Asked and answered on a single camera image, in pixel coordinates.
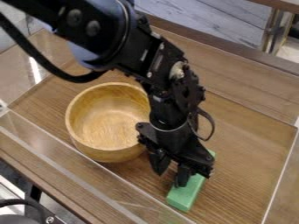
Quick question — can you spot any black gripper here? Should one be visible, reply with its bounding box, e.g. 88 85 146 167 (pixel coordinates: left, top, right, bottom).
135 122 215 187

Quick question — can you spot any green rectangular stick block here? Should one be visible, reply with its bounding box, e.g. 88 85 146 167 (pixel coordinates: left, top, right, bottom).
165 149 217 213

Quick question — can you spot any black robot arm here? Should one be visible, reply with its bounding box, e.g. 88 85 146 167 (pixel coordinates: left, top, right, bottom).
0 0 215 187

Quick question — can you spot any brown wooden bowl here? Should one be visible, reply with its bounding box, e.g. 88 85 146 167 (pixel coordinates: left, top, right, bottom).
64 82 150 163

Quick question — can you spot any black clamp under table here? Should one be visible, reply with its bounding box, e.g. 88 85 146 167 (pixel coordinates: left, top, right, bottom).
0 183 67 224

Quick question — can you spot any metal table leg background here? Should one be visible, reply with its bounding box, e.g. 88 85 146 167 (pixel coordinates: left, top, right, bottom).
263 9 295 55

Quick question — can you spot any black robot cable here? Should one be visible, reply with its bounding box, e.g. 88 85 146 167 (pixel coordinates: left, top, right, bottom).
0 12 108 84

